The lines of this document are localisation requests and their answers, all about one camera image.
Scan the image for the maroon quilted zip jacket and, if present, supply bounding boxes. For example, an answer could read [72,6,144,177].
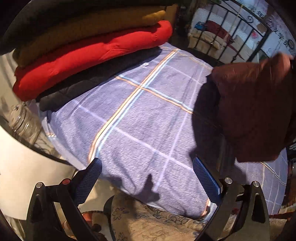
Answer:
[209,53,295,162]

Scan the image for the blue plaid bed sheet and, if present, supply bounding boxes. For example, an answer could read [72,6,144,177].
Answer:
[40,43,287,219]

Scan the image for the clear plastic bottle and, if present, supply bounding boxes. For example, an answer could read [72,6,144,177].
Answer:
[9,103,42,145]

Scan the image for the black quilted folded jacket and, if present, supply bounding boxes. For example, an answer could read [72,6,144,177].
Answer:
[36,47,161,111]

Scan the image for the red folded puffer jacket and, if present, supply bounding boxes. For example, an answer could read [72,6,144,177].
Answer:
[13,20,173,101]

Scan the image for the mustard folded garment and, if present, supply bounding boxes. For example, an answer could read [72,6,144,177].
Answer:
[13,6,166,67]

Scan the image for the black iron bed frame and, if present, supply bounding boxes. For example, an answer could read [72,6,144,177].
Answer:
[188,1,271,64]

